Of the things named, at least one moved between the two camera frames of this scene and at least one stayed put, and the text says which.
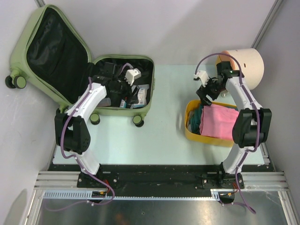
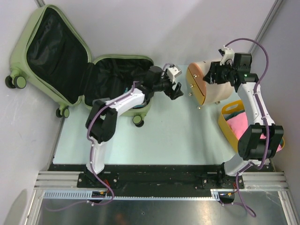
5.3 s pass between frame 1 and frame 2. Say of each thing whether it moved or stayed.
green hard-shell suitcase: stayed
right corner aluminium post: stayed
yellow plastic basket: moved
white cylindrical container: moved
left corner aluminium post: stayed
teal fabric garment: moved
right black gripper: moved
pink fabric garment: moved
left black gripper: moved
